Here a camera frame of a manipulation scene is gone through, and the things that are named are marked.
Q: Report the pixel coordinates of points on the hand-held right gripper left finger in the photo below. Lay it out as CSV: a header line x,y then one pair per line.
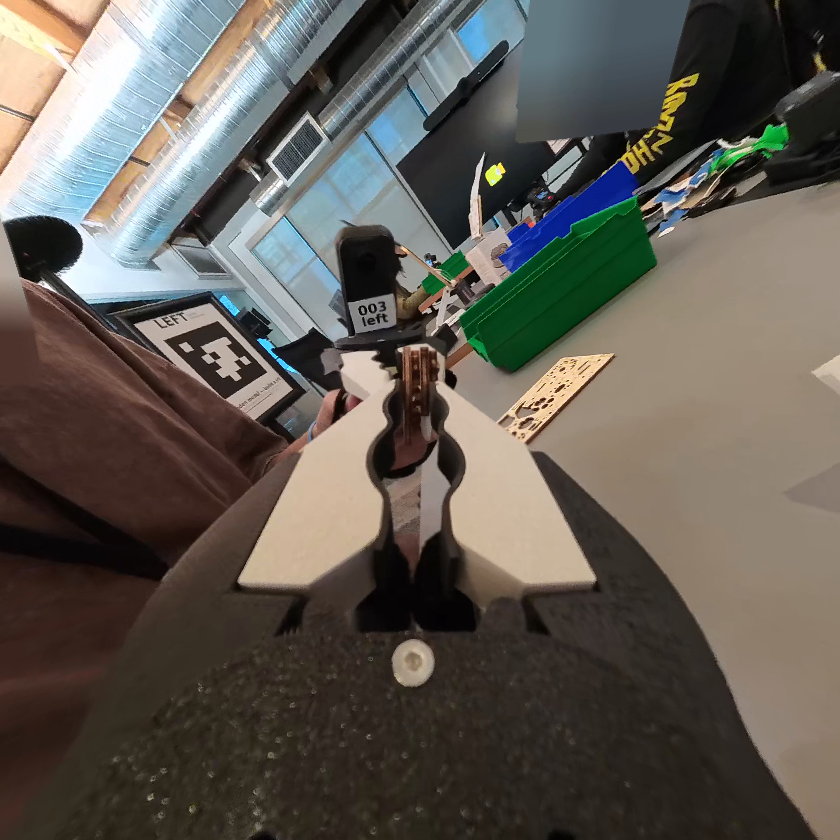
x,y
315,525

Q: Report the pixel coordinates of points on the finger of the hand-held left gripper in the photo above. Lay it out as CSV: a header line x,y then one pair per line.
x,y
359,377
436,361

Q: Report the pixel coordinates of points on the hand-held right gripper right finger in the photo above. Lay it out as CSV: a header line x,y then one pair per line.
x,y
518,525

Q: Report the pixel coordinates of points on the wooden model part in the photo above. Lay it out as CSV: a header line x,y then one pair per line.
x,y
415,387

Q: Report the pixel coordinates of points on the pile of colourful parts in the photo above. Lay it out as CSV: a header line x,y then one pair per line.
x,y
682,197

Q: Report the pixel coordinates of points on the green plastic parts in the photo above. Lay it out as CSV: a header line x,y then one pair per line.
x,y
748,151

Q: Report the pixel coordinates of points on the person's left hand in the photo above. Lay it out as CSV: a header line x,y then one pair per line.
x,y
331,410

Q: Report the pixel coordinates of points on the green plastic bin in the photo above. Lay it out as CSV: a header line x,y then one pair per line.
x,y
446,269
558,295

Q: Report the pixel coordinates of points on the white product box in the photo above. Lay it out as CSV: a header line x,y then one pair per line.
x,y
489,259

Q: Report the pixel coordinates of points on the laser-cut wooden sheet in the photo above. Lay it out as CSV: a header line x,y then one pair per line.
x,y
558,394

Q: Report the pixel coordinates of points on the large black monitor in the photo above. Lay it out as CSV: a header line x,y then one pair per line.
x,y
459,170

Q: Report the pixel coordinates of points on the white vent grille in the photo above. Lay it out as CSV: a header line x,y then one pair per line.
x,y
296,145

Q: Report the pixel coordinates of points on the framed marker poster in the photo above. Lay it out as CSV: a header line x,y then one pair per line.
x,y
210,354

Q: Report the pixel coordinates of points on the yellow sticker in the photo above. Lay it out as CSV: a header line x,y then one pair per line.
x,y
495,175

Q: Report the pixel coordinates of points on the blue plastic bin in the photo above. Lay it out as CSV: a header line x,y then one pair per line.
x,y
571,210

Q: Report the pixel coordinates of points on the black video bar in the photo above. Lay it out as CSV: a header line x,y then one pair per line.
x,y
466,85

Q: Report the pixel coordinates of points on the person's brown clothing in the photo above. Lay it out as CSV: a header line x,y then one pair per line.
x,y
98,426

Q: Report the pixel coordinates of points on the black round-headed stand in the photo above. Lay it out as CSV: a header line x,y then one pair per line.
x,y
39,243

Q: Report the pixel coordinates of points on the black bulky object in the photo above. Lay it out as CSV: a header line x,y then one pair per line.
x,y
807,131

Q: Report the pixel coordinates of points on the silver ventilation duct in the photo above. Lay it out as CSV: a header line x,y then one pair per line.
x,y
98,111
367,98
184,184

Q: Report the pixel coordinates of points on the black camera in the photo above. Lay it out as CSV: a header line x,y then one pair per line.
x,y
541,197

